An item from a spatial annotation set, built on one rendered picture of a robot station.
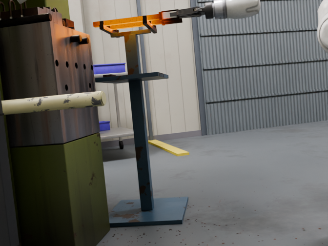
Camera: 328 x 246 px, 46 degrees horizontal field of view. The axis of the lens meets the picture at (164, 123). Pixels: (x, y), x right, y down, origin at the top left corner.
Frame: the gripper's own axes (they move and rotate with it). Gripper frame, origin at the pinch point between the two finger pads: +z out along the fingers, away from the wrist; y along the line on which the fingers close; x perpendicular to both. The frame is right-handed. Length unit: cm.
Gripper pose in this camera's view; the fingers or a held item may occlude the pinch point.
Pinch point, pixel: (170, 15)
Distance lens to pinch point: 187.7
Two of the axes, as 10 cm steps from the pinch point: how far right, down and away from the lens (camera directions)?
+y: 1.4, -0.9, 9.9
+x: -0.9, -9.9, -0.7
